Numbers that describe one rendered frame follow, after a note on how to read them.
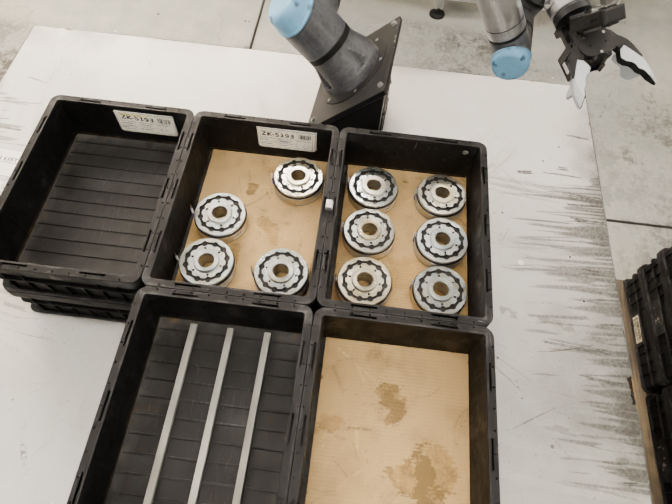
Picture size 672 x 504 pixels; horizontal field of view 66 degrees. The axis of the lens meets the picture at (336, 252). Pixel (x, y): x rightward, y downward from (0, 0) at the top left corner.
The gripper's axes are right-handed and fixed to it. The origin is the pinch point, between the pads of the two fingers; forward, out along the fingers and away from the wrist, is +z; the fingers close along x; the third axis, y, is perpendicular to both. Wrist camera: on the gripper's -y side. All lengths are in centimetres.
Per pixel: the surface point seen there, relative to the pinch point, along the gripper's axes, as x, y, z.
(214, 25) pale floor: 76, 135, -148
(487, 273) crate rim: 34.5, 2.2, 23.2
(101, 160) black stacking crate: 100, 14, -27
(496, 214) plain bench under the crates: 18.0, 32.5, 7.7
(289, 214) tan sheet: 65, 14, -2
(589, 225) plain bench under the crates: -2.2, 33.4, 17.1
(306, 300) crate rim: 66, -2, 18
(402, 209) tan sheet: 42.1, 16.0, 3.7
